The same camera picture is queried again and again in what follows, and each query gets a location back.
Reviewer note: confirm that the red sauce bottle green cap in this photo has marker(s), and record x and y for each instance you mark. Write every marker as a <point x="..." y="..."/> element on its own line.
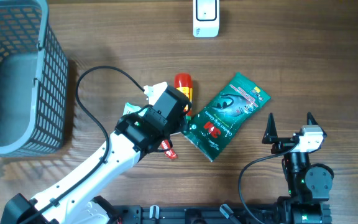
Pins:
<point x="183" y="83"/>

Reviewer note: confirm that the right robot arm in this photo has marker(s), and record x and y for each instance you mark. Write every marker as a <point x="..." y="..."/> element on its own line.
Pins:
<point x="308" y="184"/>

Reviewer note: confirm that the white barcode scanner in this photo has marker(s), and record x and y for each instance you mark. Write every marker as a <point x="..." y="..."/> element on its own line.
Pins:
<point x="206" y="18"/>

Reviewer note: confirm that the pale teal tissue packet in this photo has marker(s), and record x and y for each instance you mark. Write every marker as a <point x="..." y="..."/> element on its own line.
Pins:
<point x="129" y="108"/>

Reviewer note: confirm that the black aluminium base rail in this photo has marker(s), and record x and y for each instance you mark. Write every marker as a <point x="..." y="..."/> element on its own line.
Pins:
<point x="266" y="213"/>

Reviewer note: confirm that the grey plastic mesh basket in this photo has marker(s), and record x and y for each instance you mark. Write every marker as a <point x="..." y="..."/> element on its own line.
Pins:
<point x="33" y="81"/>

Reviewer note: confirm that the red Nescafe stick sachet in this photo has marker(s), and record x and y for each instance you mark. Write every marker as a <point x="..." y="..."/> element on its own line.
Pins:
<point x="168" y="150"/>

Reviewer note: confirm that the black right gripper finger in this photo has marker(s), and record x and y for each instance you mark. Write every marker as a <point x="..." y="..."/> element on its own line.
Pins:
<point x="311" y="121"/>
<point x="270" y="134"/>

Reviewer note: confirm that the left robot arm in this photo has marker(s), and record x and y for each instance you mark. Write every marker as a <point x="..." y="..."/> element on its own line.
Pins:
<point x="71" y="200"/>

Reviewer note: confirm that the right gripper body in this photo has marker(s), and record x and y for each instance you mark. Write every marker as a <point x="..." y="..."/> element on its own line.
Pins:
<point x="282" y="145"/>

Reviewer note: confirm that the green 3M gloves packet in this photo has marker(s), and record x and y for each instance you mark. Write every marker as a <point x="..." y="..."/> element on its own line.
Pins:
<point x="213" y="128"/>

